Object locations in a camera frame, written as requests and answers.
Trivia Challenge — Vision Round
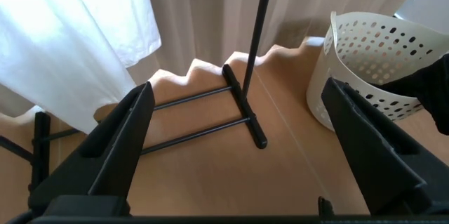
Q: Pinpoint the white laundry basket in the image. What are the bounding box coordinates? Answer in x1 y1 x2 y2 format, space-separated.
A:
306 11 449 132

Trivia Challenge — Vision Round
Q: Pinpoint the beige curtain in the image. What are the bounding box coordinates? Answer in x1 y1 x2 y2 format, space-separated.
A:
0 0 431 119

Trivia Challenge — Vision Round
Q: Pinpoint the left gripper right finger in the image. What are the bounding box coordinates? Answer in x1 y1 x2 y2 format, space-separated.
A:
321 77 449 216

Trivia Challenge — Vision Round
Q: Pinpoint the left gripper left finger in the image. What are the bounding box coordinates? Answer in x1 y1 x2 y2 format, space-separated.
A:
28 81 156 218

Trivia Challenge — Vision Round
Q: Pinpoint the black clothes rack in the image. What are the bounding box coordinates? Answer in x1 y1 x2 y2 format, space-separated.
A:
0 0 277 192

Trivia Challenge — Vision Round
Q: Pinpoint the white printed T-shirt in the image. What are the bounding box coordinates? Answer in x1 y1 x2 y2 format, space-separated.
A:
0 0 162 135

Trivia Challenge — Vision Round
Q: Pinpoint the black garment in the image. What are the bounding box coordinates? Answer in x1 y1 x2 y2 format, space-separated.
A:
377 53 449 136

